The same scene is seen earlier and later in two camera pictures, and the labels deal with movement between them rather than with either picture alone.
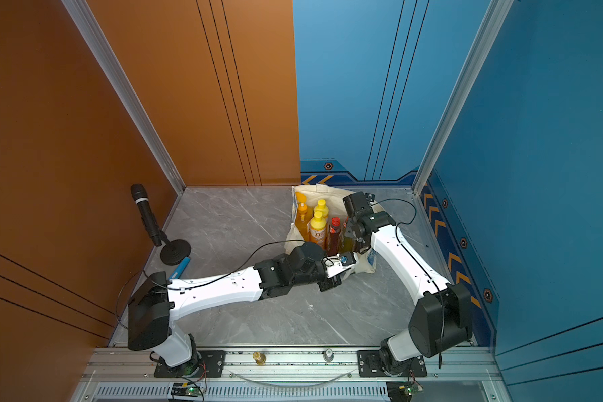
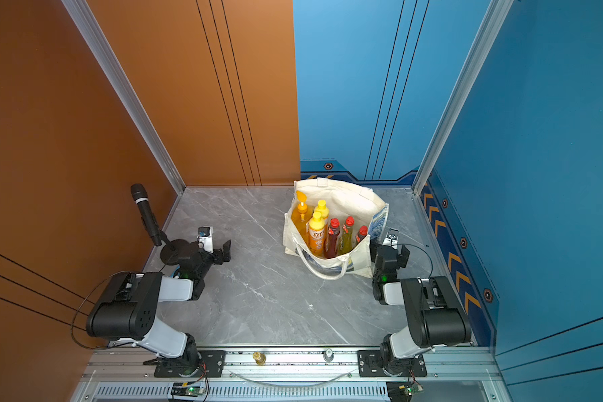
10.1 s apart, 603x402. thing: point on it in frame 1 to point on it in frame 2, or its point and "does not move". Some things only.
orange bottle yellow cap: [317, 229] does not move
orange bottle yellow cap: [322, 208] does not move
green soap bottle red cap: [346, 244] does not move
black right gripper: [351, 223] to [378, 249]
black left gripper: [332, 283] to [226, 255]
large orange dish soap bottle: [303, 215] does not move
